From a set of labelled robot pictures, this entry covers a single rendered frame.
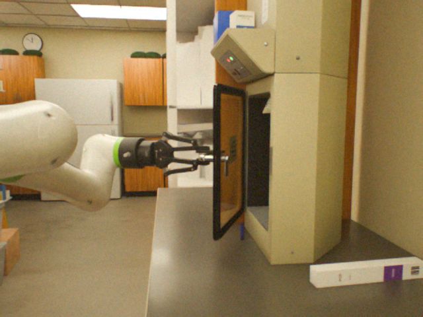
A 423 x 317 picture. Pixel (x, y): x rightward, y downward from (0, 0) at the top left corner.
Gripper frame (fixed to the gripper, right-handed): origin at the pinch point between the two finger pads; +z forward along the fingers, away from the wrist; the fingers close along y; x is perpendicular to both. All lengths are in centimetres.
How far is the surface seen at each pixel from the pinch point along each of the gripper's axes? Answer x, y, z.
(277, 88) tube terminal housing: -7.0, 17.3, 19.3
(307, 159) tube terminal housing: -3.7, 0.4, 26.4
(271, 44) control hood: -7.8, 27.4, 17.8
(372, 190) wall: 38, -14, 45
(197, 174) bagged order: 114, -25, -46
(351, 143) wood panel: 43, 1, 38
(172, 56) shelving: 88, 41, -50
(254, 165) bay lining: 19.4, -4.9, 8.7
